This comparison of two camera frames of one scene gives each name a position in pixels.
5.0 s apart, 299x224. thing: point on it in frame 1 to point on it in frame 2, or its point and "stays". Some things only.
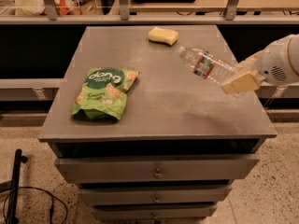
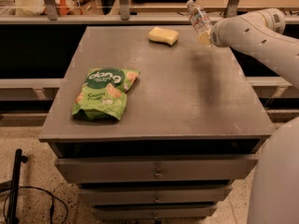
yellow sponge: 163,35 stays
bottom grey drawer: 153,211 stays
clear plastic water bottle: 209,66 to 201,22
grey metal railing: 124,19 stays
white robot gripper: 274,63 to 217,35
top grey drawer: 97,169 stays
